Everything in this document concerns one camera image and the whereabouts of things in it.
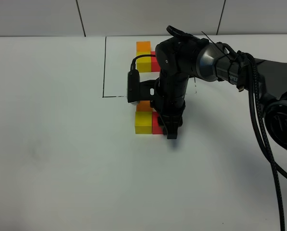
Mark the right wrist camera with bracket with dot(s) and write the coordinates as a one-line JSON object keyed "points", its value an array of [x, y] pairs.
{"points": [[140, 91]]}

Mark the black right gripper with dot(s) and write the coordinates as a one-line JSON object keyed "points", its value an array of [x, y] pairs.
{"points": [[169, 102]]}

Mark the template yellow cube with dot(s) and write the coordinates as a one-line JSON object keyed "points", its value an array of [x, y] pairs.
{"points": [[143, 64]]}

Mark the template orange cube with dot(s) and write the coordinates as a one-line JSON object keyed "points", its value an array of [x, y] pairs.
{"points": [[143, 46]]}

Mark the template red cube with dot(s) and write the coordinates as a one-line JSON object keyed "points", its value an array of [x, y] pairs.
{"points": [[154, 64]]}

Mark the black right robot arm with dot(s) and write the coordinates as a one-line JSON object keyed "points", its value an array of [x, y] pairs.
{"points": [[184, 56]]}

